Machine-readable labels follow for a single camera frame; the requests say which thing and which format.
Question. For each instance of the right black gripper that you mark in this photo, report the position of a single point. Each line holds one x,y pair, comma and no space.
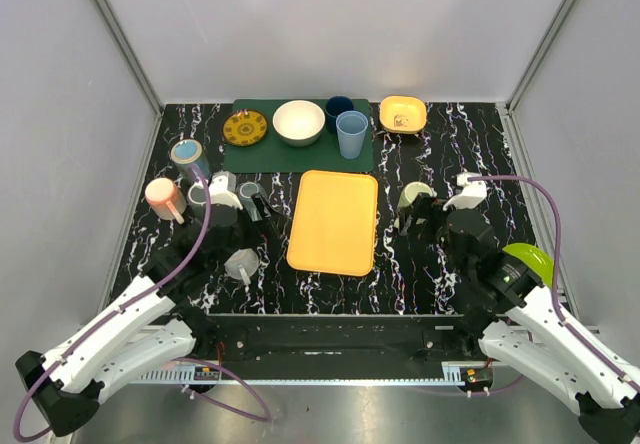
424,207

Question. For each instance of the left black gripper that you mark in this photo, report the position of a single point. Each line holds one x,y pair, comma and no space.
259,209

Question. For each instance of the sage green mug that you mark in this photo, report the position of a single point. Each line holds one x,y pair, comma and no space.
407,212

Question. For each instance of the grey faceted mug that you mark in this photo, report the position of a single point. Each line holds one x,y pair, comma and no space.
254,200

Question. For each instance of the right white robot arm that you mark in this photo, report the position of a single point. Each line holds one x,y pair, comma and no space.
512,318

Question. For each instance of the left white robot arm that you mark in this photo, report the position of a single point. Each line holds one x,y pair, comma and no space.
152,321

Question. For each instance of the white grey mug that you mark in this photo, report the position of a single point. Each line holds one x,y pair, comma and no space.
242,265

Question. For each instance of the dark teal mug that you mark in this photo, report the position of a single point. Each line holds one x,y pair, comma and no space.
196,197

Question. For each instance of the pink mug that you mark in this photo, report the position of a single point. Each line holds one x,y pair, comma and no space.
166,199

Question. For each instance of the blue mug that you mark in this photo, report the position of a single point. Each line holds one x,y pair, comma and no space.
187,153

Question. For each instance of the dark green mat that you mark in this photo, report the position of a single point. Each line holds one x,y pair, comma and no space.
272,155

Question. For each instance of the orange plastic tray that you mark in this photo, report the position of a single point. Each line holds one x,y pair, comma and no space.
334,224

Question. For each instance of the yellow patterned plate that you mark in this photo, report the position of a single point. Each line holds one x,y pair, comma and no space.
245,128

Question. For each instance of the white bowl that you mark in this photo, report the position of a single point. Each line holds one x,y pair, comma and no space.
299,123

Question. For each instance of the yellow square bowl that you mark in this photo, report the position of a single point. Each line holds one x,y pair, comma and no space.
402,114

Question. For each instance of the light blue plastic cup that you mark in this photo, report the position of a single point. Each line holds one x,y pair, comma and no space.
351,128

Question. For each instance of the dark blue cup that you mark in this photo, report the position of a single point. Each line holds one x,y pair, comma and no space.
335,106

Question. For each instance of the lime green plate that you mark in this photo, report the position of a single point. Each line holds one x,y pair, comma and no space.
534,258

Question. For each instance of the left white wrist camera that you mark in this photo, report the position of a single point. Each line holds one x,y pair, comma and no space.
222,190

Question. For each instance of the right aluminium frame post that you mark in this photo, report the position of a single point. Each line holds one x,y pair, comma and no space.
549,37

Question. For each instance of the aluminium frame post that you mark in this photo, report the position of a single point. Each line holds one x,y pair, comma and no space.
128,54
549,37

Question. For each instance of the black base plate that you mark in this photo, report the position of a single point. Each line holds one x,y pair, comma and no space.
332,347

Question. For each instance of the left aluminium frame post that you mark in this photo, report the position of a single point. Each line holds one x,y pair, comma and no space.
128,54

